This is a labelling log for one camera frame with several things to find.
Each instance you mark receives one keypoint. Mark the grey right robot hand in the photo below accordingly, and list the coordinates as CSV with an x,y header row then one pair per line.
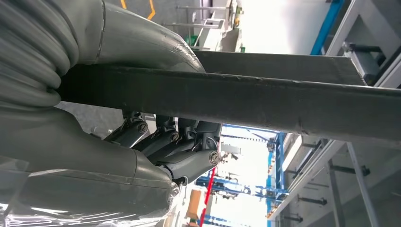
x,y
78,163

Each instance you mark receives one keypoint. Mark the blue metal shelf rack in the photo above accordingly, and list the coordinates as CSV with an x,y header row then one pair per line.
x,y
278,163

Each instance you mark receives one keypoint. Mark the stainless steel workbench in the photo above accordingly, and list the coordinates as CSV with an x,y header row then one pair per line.
x,y
310,177

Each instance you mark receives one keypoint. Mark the brown cardboard box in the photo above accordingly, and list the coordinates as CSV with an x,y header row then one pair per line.
x,y
194,203

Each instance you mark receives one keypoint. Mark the red barrier belt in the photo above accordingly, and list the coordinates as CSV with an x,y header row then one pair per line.
x,y
208,194

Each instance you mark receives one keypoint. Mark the blue metal beam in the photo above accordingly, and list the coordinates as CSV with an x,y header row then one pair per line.
x,y
327,26

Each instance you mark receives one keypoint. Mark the grey metal frame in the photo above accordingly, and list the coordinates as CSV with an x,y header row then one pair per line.
x,y
213,23

